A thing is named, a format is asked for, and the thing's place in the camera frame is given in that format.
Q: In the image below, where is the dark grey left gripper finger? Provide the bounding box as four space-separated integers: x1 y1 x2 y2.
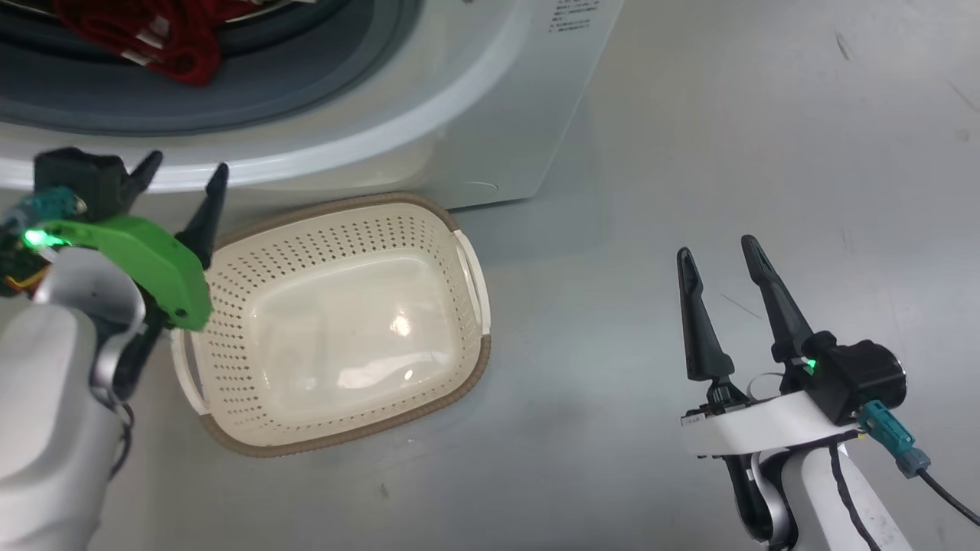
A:
122 151 164 211
175 162 230 269

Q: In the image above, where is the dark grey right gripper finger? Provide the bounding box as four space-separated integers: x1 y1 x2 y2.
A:
740 235 815 362
677 246 736 382

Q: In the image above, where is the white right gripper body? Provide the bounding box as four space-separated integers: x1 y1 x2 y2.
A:
681 379 862 458

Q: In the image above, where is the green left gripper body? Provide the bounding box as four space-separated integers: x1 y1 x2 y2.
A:
31 216 214 331

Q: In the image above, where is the red white lettered jersey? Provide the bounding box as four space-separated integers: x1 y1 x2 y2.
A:
54 0 261 86

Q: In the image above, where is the cream perforated basket brown rim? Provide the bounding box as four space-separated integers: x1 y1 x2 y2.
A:
170 191 492 458

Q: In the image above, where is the white front-load washing machine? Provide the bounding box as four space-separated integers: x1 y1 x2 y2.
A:
0 0 625 211

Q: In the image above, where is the teal plug left camera cable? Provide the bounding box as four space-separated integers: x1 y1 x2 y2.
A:
0 191 87 234

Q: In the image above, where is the teal plug camera cable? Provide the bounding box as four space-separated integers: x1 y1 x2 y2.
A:
0 191 87 234
857 400 980 529

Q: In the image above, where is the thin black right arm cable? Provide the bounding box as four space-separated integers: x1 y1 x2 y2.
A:
829 440 881 551

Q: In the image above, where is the teal plug right camera cable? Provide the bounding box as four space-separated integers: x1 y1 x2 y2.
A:
857 400 980 529

